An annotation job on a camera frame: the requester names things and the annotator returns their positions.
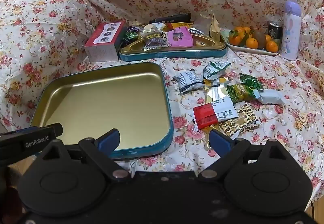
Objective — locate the red and white snack packet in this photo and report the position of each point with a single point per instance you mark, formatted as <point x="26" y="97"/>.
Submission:
<point x="207" y="115"/>

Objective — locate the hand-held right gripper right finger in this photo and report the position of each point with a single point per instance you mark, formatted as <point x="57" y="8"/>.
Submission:
<point x="220" y="141"/>

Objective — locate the brown kiwi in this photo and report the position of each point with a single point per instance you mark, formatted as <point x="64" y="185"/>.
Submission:
<point x="260" y="39"/>

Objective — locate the green and white snack packet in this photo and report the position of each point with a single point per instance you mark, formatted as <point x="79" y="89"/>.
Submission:
<point x="215" y="69"/>

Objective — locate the black remote control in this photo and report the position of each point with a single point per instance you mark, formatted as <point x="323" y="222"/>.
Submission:
<point x="174" y="17"/>

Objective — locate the silver foil packet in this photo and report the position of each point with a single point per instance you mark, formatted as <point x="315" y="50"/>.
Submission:
<point x="200" y="31"/>

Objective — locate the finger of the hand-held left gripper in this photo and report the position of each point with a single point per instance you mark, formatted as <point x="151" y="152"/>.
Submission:
<point x="48" y="129"/>

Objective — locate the clear walnut snack packet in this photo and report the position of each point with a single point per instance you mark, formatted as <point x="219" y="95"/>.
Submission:
<point x="151" y="39"/>

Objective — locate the leopard print snack packet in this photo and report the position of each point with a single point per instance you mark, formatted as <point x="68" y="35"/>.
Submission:
<point x="243" y="120"/>

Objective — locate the round biscuit clear packet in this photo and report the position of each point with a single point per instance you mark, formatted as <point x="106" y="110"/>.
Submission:
<point x="154" y="26"/>

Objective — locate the pink snack packet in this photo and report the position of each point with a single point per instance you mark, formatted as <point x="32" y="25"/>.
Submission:
<point x="179" y="38"/>

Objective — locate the red cardboard box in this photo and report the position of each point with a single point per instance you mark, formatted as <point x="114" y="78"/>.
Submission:
<point x="101" y="51"/>

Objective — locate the plain white snack packet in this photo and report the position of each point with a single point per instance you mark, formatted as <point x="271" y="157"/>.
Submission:
<point x="270" y="97"/>

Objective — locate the black and white snack packet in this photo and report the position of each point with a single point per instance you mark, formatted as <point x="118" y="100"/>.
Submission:
<point x="188" y="79"/>

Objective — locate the pale fruit plate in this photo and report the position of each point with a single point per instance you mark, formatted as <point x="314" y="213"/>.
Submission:
<point x="238" y="47"/>

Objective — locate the dark green drink can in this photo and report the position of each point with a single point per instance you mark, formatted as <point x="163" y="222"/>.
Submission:
<point x="275" y="31"/>

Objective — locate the orange snack bar packet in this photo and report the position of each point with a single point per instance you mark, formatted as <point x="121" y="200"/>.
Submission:
<point x="177" y="25"/>

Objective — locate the green pea snack packet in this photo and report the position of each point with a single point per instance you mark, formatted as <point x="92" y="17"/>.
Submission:
<point x="240" y="92"/>

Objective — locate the green foil candy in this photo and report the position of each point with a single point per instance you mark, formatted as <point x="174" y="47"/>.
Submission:
<point x="130" y="34"/>

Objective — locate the brown paper snack bag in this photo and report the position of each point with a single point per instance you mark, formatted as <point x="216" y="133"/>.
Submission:
<point x="214" y="27"/>

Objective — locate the small dark green packet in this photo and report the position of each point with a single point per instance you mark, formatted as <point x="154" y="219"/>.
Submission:
<point x="250" y="81"/>

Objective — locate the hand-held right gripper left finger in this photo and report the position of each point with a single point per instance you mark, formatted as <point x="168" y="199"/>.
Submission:
<point x="109" y="139"/>

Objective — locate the teal tin tray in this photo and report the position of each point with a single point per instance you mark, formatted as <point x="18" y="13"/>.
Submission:
<point x="101" y="102"/>

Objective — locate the teal tin with snacks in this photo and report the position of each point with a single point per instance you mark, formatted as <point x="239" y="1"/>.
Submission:
<point x="177" y="55"/>

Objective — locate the yellow and white snack packet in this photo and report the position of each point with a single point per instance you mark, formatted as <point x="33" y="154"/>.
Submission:
<point x="216" y="95"/>

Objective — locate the purple cartoon bottle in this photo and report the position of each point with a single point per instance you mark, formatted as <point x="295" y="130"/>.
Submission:
<point x="291" y="36"/>

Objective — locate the tan square pastry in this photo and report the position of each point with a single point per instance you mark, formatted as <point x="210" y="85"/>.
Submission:
<point x="201" y="43"/>

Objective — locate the pile of mandarin oranges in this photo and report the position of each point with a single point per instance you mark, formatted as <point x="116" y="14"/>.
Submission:
<point x="251" y="43"/>

